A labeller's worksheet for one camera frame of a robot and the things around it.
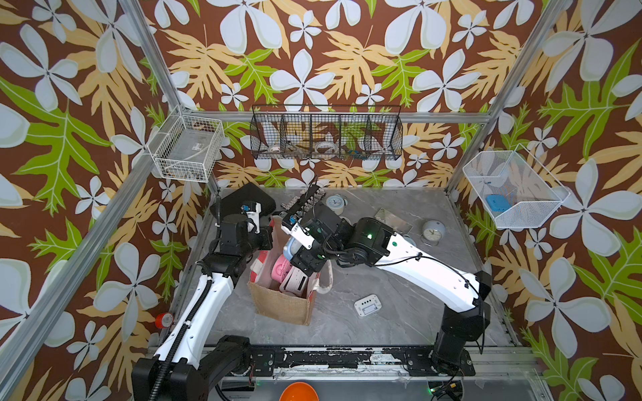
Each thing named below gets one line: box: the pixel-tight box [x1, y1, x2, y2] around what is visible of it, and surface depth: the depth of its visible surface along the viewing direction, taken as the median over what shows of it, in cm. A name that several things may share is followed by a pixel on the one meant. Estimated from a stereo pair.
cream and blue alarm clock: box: [326, 193, 348, 216], surface depth 113 cm
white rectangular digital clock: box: [279, 265, 309, 297], surface depth 86 cm
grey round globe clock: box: [420, 219, 447, 247], surface depth 100 cm
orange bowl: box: [279, 381, 320, 401], surface depth 67 cm
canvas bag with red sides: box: [247, 216, 334, 326], surface depth 71 cm
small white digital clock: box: [354, 294, 383, 317], surface depth 85 cm
